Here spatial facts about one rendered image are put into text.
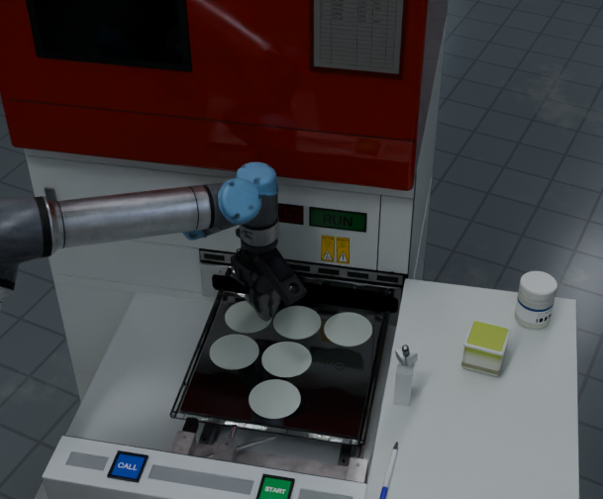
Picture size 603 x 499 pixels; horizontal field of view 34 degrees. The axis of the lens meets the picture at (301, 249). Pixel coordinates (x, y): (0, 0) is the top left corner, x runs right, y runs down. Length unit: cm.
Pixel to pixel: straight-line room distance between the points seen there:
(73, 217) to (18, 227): 9
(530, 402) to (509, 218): 206
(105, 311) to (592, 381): 163
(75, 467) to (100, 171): 64
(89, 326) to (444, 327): 89
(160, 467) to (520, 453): 62
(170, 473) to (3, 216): 53
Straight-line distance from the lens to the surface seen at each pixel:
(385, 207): 198
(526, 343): 198
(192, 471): 175
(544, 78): 481
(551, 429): 184
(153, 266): 222
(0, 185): 417
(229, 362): 200
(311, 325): 207
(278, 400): 192
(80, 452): 181
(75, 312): 241
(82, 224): 158
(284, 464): 185
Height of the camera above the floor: 234
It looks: 40 degrees down
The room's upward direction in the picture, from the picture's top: 1 degrees counter-clockwise
